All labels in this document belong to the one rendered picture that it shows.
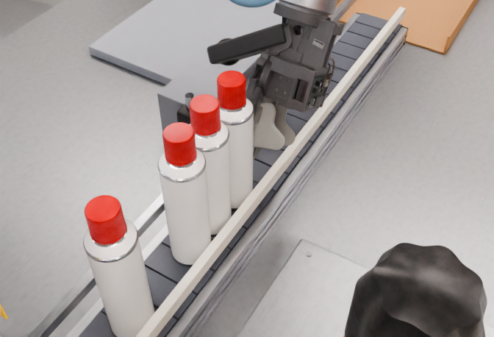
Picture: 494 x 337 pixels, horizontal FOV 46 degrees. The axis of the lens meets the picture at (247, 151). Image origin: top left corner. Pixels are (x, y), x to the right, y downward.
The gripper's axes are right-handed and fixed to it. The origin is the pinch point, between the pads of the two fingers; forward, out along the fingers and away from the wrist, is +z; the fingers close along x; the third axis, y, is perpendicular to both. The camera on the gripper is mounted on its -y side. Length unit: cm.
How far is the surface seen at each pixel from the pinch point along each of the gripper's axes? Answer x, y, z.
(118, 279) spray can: -27.6, 2.4, 7.6
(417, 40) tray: 51, 7, -18
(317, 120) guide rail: 12.0, 4.4, -4.7
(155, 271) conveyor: -13.4, -1.8, 14.7
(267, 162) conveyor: 6.4, 0.8, 2.5
